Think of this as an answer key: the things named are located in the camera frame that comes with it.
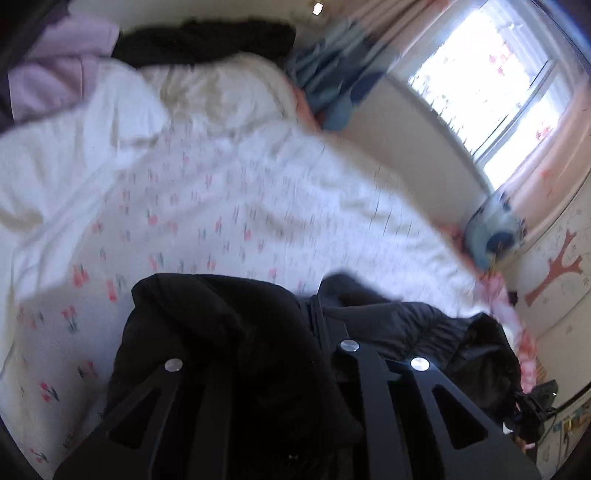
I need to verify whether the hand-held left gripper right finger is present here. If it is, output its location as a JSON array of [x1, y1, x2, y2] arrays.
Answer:
[[309, 295, 543, 480]]

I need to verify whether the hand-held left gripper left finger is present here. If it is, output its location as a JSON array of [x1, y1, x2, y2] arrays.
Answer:
[[53, 357, 234, 480]]

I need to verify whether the black puffer jacket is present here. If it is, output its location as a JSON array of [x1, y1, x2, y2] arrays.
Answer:
[[104, 272, 522, 480]]

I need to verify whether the pink patterned cloth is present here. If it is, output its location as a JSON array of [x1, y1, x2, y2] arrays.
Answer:
[[475, 272, 548, 393]]

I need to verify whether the small black item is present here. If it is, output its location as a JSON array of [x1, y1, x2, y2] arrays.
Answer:
[[503, 378, 559, 444]]

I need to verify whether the cherry print bed sheet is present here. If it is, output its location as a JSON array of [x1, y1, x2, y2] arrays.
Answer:
[[0, 124, 352, 476]]

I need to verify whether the blue whale print curtain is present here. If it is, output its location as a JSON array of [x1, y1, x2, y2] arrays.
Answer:
[[464, 92, 591, 273], [284, 0, 402, 132]]

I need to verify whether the pink bed cover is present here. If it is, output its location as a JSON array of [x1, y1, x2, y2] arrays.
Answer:
[[291, 83, 328, 132]]

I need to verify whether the white plain quilt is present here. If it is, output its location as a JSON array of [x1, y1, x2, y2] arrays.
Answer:
[[0, 60, 171, 222]]

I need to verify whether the white striped duvet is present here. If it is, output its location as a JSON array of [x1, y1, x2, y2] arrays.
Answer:
[[152, 51, 481, 319]]

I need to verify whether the window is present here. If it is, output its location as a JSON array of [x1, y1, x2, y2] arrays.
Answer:
[[406, 0, 578, 171]]

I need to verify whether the purple and lilac jacket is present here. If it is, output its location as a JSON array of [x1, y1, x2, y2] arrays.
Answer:
[[0, 0, 121, 123]]

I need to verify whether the black coat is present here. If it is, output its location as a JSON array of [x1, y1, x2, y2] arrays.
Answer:
[[113, 18, 296, 68]]

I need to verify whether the tree wall decal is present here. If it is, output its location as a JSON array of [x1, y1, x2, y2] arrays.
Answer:
[[524, 231, 585, 308]]

